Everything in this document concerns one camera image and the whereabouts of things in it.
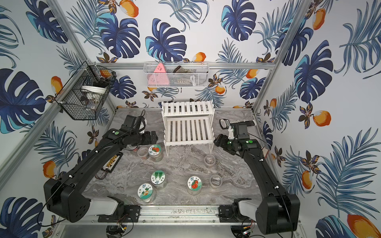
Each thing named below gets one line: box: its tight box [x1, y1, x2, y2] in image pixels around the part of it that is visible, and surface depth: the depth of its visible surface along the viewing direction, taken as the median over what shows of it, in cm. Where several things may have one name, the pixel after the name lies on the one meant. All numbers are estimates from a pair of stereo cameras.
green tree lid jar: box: [150, 170, 168, 190], surface depth 80 cm
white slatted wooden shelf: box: [161, 100, 215, 157], surface depth 92 cm
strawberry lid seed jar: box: [187, 175, 203, 196], surface depth 78 cm
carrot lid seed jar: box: [136, 182, 157, 204], surface depth 76 cm
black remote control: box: [219, 118, 257, 130], surface depth 115 cm
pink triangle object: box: [146, 62, 170, 86], surface depth 92 cm
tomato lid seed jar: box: [148, 143, 164, 163], surface depth 90 cm
